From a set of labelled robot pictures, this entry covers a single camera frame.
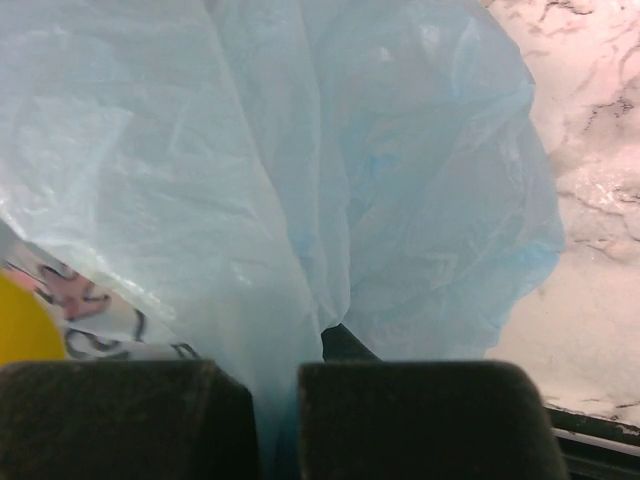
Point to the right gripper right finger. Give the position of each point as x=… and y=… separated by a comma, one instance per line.
x=373, y=419

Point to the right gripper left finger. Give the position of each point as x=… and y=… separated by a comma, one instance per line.
x=183, y=419

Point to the yellow fake fruit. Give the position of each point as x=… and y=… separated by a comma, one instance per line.
x=27, y=331

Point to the light blue plastic bag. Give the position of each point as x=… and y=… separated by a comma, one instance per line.
x=230, y=179

